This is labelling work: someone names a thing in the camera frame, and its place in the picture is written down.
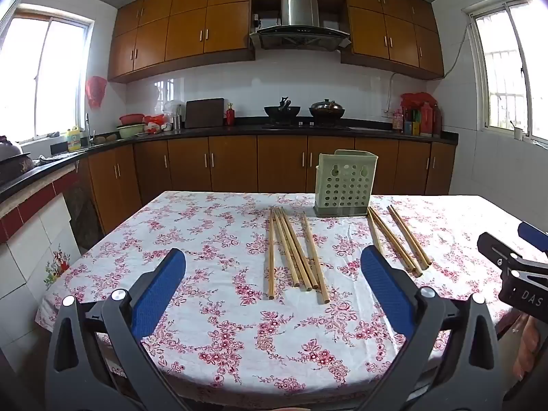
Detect wooden chopstick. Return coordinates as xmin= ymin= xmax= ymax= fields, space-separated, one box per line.
xmin=370 ymin=208 xmax=421 ymax=277
xmin=278 ymin=209 xmax=311 ymax=290
xmin=367 ymin=207 xmax=385 ymax=254
xmin=391 ymin=205 xmax=432 ymax=265
xmin=281 ymin=208 xmax=320 ymax=289
xmin=274 ymin=210 xmax=299 ymax=287
xmin=268 ymin=209 xmax=275 ymax=300
xmin=387 ymin=207 xmax=424 ymax=272
xmin=302 ymin=212 xmax=330 ymax=304

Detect green perforated chopstick holder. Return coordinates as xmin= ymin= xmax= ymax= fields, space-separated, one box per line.
xmin=314 ymin=150 xmax=378 ymax=218

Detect green basin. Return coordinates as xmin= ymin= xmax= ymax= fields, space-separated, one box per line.
xmin=116 ymin=123 xmax=148 ymax=139

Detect steel range hood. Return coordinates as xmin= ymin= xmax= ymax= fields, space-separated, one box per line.
xmin=249 ymin=0 xmax=352 ymax=50

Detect barred window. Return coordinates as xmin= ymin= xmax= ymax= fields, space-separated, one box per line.
xmin=461 ymin=0 xmax=548 ymax=144

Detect person's right hand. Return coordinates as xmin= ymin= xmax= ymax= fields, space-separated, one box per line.
xmin=511 ymin=313 xmax=542 ymax=379

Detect black wok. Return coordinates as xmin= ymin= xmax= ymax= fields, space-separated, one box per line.
xmin=263 ymin=98 xmax=301 ymax=121

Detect gas stove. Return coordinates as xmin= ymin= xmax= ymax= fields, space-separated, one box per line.
xmin=261 ymin=121 xmax=352 ymax=132

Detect wooden upper wall cabinets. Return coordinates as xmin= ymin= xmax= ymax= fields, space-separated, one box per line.
xmin=107 ymin=0 xmax=445 ymax=83

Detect black kitchen countertop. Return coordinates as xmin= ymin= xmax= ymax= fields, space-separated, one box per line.
xmin=0 ymin=115 xmax=459 ymax=202

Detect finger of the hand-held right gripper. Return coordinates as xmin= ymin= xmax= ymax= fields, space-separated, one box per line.
xmin=477 ymin=232 xmax=525 ymax=281
xmin=517 ymin=222 xmax=548 ymax=254

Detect wok with lid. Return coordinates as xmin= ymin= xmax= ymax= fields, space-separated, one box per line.
xmin=308 ymin=99 xmax=346 ymax=120

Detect red plastic bag beside basins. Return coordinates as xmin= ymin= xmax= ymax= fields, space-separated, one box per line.
xmin=143 ymin=114 xmax=167 ymax=133

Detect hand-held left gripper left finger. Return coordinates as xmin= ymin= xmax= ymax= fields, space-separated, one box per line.
xmin=45 ymin=247 xmax=193 ymax=411

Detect red plastic bag on wall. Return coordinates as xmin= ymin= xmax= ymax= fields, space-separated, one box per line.
xmin=85 ymin=76 xmax=108 ymax=110

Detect red plastic bag over bottles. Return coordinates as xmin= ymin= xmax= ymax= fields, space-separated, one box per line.
xmin=400 ymin=92 xmax=438 ymax=114

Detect dark cooking pot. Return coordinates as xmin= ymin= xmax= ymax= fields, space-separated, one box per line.
xmin=0 ymin=135 xmax=34 ymax=185

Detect wooden lower kitchen cabinets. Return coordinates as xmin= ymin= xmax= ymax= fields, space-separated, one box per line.
xmin=88 ymin=135 xmax=457 ymax=234

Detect large sliding window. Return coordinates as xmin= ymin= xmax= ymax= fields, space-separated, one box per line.
xmin=0 ymin=4 xmax=95 ymax=144

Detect red floral tablecloth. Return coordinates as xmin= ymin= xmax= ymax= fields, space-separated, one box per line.
xmin=35 ymin=190 xmax=548 ymax=407

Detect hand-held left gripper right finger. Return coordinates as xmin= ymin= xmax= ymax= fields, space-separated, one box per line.
xmin=355 ymin=246 xmax=503 ymax=411

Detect row of condiment bottles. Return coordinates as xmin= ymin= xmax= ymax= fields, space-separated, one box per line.
xmin=391 ymin=103 xmax=443 ymax=138

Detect dark cutting board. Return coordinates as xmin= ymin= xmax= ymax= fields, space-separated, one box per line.
xmin=184 ymin=98 xmax=226 ymax=129

